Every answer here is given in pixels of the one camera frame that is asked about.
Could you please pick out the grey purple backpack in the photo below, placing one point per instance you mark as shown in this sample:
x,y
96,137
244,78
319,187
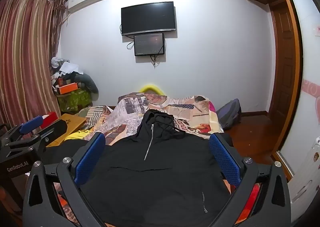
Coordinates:
x,y
230,114

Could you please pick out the wooden door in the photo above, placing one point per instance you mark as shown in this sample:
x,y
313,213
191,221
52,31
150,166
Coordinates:
x,y
283,79

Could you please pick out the small black wall monitor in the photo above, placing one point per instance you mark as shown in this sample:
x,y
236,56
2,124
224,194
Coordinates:
x,y
149,44

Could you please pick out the white wardrobe with pink print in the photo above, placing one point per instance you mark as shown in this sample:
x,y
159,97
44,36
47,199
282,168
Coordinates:
x,y
300,129

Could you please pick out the small wooden table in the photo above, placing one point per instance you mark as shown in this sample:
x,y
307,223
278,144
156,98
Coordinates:
x,y
68,122

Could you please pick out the green patterned bag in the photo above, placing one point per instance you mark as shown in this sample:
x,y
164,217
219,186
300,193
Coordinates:
x,y
72,100

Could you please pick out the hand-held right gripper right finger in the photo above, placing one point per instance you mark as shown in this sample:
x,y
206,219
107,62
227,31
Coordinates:
x,y
225,159

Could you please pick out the red box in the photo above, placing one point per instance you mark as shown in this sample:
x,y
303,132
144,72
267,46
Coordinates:
x,y
50,118

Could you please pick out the grey striped cloth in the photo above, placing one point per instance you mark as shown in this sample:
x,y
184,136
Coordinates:
x,y
93,114

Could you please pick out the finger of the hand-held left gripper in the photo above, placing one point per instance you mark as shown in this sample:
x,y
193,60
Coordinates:
x,y
52,129
31,124

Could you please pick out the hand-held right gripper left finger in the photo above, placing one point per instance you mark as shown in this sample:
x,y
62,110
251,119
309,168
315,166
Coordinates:
x,y
90,159

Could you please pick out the yellow pillow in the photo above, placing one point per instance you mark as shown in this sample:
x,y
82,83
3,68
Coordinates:
x,y
151,88

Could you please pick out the yellow cloth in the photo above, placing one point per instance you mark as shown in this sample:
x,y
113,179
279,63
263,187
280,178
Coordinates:
x,y
78,135

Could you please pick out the large black wall television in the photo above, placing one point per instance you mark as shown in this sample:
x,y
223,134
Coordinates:
x,y
148,18

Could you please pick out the red striped curtain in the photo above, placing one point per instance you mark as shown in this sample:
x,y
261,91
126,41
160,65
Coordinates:
x,y
25,54

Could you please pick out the pile of clothes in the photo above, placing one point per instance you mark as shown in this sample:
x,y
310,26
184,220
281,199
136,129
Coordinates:
x,y
85,79

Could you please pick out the newspaper print blanket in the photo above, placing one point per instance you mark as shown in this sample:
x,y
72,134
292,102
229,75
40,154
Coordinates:
x,y
162,107

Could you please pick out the black zip hoodie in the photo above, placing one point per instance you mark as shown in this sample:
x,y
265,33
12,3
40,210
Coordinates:
x,y
150,179

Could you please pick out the orange box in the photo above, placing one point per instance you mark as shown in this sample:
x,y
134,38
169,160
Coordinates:
x,y
66,88

